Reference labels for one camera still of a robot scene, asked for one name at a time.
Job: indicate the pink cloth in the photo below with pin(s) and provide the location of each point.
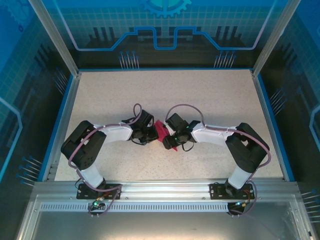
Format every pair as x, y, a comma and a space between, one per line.
160, 131

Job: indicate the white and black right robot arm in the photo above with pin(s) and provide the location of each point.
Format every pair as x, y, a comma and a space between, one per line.
247, 152

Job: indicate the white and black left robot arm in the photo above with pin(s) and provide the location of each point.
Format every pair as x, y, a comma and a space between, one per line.
82, 150

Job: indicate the grey metal tray panel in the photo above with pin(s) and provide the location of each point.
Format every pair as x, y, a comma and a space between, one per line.
160, 227

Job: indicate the small green-lit connector board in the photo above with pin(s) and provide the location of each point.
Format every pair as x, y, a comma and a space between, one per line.
240, 203
96, 203

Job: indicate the aluminium crossbeam rail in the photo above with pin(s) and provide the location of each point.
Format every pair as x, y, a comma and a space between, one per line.
165, 188

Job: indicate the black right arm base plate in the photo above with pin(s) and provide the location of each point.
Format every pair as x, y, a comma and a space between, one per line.
215, 192

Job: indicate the aluminium and blue side rail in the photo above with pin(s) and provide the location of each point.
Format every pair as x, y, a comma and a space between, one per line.
272, 125
62, 125

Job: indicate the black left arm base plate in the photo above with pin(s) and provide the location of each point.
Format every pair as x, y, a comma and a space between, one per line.
83, 194

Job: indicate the aluminium upright post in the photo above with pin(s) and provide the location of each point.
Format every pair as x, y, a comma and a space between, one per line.
272, 37
57, 40

